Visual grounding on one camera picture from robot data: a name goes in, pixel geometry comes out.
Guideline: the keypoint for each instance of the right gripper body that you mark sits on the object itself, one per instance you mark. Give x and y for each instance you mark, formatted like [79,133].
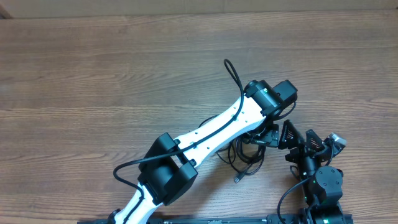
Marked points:
[301,155]

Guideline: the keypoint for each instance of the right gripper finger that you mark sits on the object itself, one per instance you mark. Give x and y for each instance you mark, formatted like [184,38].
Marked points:
[290,137]
[313,142]

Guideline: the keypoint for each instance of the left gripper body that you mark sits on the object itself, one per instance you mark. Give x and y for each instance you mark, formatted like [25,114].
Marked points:
[268,136]

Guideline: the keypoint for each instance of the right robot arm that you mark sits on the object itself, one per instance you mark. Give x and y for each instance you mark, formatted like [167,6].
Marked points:
[321,183]

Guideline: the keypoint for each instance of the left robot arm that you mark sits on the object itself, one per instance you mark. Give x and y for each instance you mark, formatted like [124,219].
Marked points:
[170,166]

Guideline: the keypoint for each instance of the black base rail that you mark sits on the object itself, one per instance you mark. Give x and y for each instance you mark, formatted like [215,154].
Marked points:
[270,219]

